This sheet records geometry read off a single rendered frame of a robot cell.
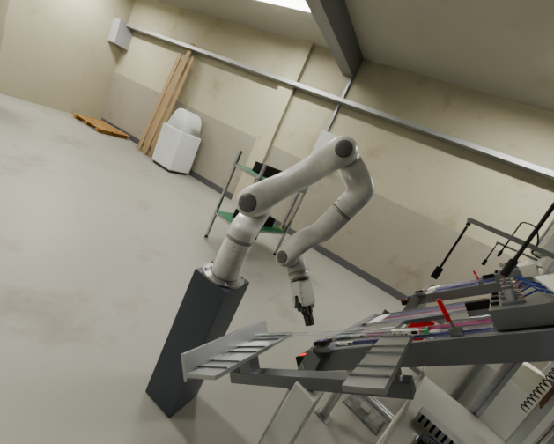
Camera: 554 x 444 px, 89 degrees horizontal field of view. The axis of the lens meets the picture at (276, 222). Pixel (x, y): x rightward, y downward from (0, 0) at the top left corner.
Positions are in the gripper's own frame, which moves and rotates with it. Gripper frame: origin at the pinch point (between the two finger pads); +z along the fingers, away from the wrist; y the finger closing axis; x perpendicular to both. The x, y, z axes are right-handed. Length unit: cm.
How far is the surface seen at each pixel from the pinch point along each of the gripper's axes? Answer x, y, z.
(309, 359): 6.2, 14.2, 10.5
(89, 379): -98, 40, 7
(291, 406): 13.8, 36.4, 15.0
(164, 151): -368, -189, -329
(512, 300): 62, 1, 2
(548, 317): 67, 6, 6
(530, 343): 62, 10, 10
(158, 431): -73, 23, 33
